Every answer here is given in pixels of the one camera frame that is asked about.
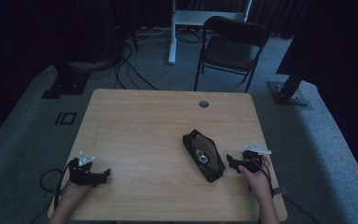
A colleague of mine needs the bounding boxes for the white desk frame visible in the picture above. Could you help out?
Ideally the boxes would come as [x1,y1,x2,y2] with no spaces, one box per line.
[168,0,254,65]

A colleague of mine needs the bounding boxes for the person's right hand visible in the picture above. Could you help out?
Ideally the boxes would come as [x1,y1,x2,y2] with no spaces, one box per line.
[238,154,274,194]

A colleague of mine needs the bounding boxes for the grey cable plug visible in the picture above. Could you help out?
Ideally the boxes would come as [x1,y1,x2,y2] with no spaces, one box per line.
[272,186,289,196]

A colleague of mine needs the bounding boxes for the black slanted stand with base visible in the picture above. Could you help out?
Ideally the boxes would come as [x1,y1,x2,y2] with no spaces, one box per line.
[267,31,310,107]

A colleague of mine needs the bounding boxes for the black folding chair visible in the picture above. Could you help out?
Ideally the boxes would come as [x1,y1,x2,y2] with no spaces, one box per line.
[193,15,271,93]

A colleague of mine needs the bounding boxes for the black stand with base plate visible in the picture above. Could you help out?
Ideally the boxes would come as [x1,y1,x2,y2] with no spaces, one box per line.
[41,61,91,100]

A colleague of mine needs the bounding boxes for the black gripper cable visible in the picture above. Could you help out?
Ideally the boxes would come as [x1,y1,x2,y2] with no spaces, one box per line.
[39,161,73,211]
[255,157,321,224]

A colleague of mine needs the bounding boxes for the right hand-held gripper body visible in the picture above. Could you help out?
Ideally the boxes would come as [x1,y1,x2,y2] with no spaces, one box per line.
[234,143,272,175]

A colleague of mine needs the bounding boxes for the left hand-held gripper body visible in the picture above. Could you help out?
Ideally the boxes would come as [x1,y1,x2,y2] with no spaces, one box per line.
[67,151,108,188]

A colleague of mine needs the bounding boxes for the white floor cable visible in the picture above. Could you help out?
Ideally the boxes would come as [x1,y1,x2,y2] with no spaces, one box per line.
[126,26,172,45]

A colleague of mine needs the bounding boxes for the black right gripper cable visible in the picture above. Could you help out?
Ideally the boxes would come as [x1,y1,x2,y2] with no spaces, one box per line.
[255,157,321,224]

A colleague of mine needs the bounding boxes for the person's left hand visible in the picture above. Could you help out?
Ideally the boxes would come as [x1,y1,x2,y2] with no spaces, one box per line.
[59,182,91,203]

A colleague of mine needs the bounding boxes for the black floor cables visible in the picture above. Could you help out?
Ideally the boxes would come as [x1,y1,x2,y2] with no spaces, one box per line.
[114,36,159,91]

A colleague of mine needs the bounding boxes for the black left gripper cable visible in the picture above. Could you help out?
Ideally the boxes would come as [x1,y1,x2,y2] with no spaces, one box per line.
[39,161,73,211]

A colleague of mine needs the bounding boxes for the black mesh pencil case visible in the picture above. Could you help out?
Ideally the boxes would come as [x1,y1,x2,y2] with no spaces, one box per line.
[182,129,227,184]

